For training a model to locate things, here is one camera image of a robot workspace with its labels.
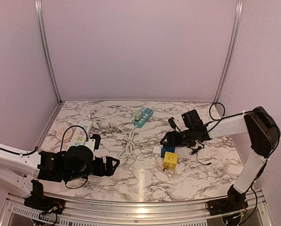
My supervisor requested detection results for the yellow cube socket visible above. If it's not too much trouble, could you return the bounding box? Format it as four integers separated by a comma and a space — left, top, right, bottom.
163, 152, 178, 170

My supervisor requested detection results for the green usb charger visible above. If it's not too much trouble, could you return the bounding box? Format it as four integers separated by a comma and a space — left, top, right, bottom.
134, 111, 142, 121

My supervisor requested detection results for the front aluminium rail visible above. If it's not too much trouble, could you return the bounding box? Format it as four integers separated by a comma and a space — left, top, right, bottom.
0, 189, 274, 226

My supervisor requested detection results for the aluminium frame post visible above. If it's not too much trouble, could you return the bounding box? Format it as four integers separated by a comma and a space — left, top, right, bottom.
213, 0, 244, 103
34, 0, 62, 105

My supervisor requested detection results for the pink usb cable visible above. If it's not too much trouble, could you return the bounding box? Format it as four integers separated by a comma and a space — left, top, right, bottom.
154, 163, 178, 177

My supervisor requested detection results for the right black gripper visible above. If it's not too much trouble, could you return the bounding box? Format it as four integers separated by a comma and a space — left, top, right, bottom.
160, 128, 195, 147

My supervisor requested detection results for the white usb charger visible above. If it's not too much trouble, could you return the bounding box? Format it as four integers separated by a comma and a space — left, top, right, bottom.
152, 146, 162, 157

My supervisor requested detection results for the blue cube socket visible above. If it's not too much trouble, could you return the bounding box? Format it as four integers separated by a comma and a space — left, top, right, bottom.
161, 145, 175, 158

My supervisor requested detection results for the white multicolour power strip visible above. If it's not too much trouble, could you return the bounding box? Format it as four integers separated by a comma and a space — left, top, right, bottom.
70, 120, 92, 146

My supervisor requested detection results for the right aluminium frame post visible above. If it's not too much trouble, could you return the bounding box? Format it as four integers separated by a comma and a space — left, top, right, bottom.
213, 0, 244, 103

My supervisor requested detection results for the left aluminium frame post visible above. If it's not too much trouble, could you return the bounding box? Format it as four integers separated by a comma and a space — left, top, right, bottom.
34, 0, 62, 105

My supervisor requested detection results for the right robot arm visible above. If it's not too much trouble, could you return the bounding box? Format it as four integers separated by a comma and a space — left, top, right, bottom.
160, 106, 281, 211

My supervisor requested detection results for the teal power strip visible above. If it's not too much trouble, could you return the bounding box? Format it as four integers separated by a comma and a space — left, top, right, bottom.
117, 108, 153, 159

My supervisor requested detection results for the black power adapter with cable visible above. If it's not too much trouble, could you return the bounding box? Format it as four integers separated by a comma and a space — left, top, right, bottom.
189, 144, 212, 166

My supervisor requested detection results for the pink round socket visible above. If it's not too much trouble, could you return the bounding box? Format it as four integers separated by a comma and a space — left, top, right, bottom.
56, 128, 74, 143

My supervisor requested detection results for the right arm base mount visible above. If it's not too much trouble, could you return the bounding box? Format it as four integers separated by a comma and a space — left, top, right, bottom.
205, 198, 248, 216

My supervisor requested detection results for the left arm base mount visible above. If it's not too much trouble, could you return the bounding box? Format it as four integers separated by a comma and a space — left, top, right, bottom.
24, 195, 65, 214

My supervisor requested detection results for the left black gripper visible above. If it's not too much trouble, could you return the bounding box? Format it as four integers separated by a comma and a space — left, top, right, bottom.
65, 157, 120, 182

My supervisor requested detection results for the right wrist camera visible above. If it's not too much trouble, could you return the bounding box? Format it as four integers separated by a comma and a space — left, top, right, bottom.
168, 117, 181, 133

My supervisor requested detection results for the light blue usb charger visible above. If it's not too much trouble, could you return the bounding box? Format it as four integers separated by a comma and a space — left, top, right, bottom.
140, 107, 149, 116

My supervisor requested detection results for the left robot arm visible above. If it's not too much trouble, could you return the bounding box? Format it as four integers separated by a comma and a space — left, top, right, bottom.
0, 138, 120, 183

